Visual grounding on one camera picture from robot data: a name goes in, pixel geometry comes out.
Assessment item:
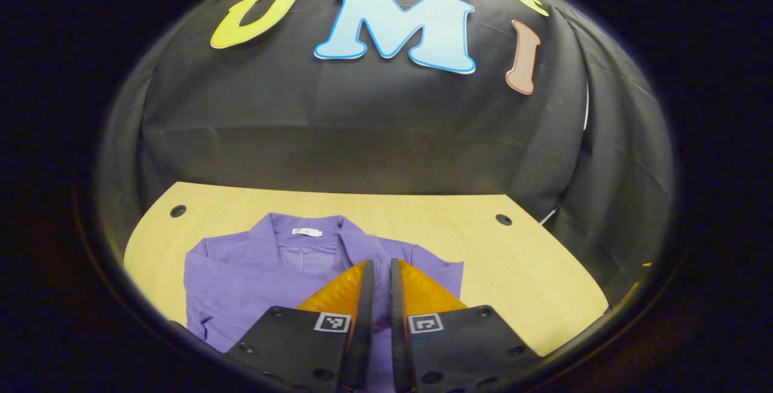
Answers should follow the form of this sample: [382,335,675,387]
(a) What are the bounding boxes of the purple button shirt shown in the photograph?
[183,212,464,393]

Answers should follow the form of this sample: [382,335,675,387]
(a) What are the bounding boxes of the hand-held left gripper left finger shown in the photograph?
[226,260,375,393]

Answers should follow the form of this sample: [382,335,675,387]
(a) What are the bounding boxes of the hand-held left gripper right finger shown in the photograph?
[390,258,541,393]

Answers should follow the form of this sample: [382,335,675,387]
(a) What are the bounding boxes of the black backdrop cloth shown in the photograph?
[97,0,674,309]

